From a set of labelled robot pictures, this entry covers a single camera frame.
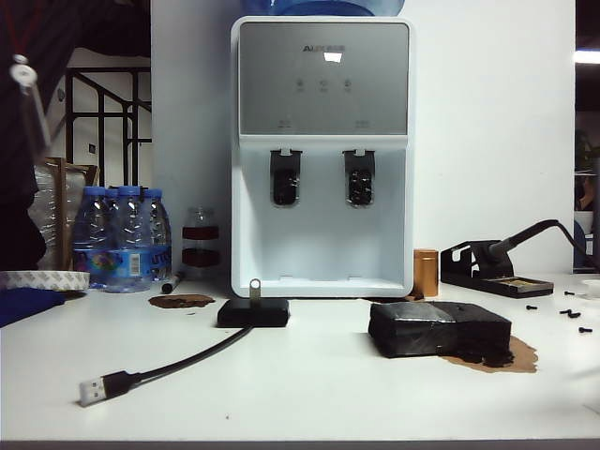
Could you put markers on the silver USB flash drive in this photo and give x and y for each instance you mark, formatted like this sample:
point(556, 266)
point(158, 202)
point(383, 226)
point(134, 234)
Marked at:
point(254, 293)

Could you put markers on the black sponge block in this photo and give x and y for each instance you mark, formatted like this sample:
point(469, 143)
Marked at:
point(422, 330)

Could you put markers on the black USB hub box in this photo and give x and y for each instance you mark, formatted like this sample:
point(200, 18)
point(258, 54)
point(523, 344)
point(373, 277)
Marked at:
point(253, 316)

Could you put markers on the white AUX water dispenser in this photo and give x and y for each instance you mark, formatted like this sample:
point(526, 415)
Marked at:
point(323, 234)

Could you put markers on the glass jar with red bands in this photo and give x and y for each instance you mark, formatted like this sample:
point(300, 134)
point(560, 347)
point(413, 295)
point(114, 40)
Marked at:
point(200, 232)

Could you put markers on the gold metal cylinder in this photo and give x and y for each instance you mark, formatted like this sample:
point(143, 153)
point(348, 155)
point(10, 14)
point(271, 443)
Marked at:
point(425, 272)

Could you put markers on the clear blue-capped water bottle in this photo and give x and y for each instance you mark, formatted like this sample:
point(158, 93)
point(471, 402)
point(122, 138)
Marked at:
point(159, 225)
point(89, 234)
point(129, 234)
point(112, 197)

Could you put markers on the marker pen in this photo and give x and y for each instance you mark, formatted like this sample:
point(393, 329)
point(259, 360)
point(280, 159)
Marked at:
point(171, 282)

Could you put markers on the black soldering iron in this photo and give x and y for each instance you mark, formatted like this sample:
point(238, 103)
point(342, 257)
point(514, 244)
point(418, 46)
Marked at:
point(497, 248)

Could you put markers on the black soldering iron stand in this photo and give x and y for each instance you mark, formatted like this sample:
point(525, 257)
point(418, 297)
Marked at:
point(515, 286)

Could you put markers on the black metal stair railing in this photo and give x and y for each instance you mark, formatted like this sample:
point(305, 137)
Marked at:
point(69, 140)

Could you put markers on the white double-sided tape roll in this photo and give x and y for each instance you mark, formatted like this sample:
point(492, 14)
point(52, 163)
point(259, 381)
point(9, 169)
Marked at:
point(42, 280)

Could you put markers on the blue cloth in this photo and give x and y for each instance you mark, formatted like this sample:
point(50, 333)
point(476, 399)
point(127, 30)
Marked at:
point(23, 304)

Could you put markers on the ceiling light strip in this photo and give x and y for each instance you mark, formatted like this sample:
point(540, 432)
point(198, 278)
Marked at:
point(588, 55)

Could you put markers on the small black wall sign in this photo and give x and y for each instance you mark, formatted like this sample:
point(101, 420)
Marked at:
point(92, 147)

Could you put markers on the plastic-wrapped wooden frame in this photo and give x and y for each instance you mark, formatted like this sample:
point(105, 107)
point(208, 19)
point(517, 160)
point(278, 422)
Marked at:
point(75, 206)

